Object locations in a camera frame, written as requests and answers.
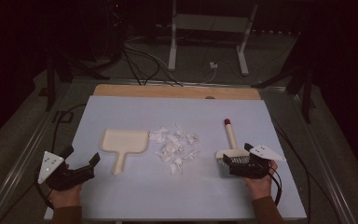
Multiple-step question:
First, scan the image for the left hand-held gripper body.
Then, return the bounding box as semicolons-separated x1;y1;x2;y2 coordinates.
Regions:
37;150;82;191

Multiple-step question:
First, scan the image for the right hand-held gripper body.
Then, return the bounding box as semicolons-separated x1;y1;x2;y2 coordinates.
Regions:
234;144;287;180

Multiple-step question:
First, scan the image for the cream brush with red tip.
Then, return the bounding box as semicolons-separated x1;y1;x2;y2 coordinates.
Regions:
214;118;252;179

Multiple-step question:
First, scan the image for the cream plastic dustpan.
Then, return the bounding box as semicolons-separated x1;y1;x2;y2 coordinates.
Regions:
99;128;150;176

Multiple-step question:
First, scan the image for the pile of white paper scraps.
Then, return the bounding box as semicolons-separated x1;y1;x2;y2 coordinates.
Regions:
148;122;200;177

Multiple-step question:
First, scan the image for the person's right hand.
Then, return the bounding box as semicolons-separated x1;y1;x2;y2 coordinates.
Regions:
243;160;280;201

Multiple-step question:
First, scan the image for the person's left hand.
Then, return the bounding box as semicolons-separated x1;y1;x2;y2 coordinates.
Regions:
48;183;84;210

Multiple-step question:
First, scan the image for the pale blue table mat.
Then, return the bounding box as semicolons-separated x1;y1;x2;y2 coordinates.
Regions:
44;95;308;221

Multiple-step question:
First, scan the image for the black tripod stand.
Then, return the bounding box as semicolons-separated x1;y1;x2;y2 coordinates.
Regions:
38;51;112;112
251;31;317;124

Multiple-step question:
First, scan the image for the white metal stand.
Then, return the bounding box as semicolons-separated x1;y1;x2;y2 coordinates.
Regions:
167;0;259;77

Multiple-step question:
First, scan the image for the dark equipment rack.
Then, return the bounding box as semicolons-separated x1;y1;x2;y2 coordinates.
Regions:
83;0;129;63

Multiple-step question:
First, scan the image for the long black floor cable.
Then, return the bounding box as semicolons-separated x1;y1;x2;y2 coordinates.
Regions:
270;116;312;224
0;103;88;224

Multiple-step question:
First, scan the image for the left hand-held gripper cable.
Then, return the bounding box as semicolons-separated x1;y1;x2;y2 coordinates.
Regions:
34;178;55;210

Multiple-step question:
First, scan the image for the hand-held gripper cable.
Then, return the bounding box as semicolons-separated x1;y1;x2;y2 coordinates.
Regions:
34;178;55;210
266;167;283;207

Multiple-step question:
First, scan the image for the right hand-held gripper cable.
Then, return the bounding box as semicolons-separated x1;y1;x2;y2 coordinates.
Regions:
266;167;283;207

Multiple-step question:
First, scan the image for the metal floor rail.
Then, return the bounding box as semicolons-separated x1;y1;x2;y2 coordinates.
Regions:
0;80;76;224
287;88;358;224

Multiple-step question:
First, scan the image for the thin white plug cable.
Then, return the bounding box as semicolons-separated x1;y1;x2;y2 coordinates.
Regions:
198;66;218;85

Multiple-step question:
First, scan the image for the black floor cable bundle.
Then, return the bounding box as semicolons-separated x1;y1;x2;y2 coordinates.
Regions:
121;40;162;87

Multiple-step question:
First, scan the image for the long white floor cable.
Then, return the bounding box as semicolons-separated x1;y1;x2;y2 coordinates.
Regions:
123;41;185;88

